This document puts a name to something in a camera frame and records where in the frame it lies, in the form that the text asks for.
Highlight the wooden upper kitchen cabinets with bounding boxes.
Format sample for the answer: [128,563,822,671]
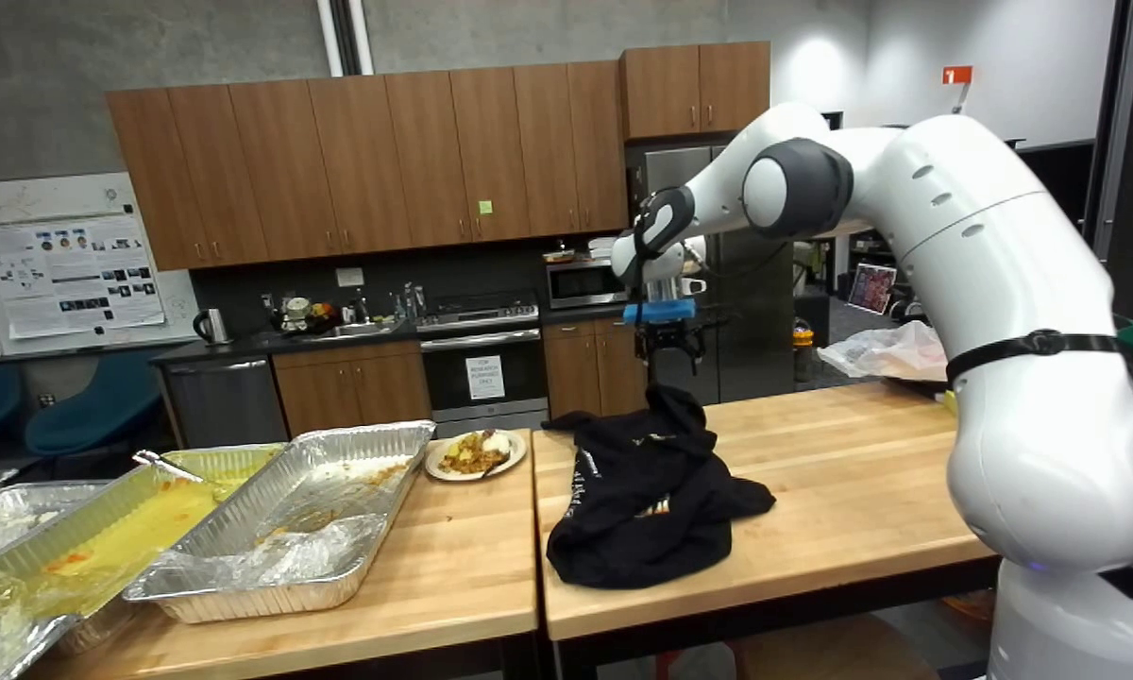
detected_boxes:
[111,42,772,267]

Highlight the whiteboard with diagrams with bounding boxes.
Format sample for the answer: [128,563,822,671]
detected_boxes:
[0,172,198,359]

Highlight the clear plastic bag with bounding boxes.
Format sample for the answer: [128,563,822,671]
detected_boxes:
[818,320,949,382]

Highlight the foil tray with yellow food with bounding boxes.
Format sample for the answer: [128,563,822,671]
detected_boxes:
[0,441,281,680]

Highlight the teal chair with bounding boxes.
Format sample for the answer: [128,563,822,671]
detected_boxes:
[23,359,162,458]

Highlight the black graphic t-shirt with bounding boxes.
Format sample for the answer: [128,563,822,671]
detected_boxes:
[548,387,773,589]

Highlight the plate of food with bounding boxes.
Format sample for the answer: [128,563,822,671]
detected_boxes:
[423,431,528,485]

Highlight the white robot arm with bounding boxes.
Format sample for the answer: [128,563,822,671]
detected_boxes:
[611,104,1133,680]

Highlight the black gripper blue band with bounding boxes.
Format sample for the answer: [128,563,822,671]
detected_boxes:
[621,298,706,375]

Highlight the black built-in oven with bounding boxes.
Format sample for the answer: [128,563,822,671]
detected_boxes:
[419,325,548,431]

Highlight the microwave oven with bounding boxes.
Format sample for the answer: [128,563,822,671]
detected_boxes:
[548,258,628,308]

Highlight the large aluminium foil tray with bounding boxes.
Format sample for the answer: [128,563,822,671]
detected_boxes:
[123,419,436,622]

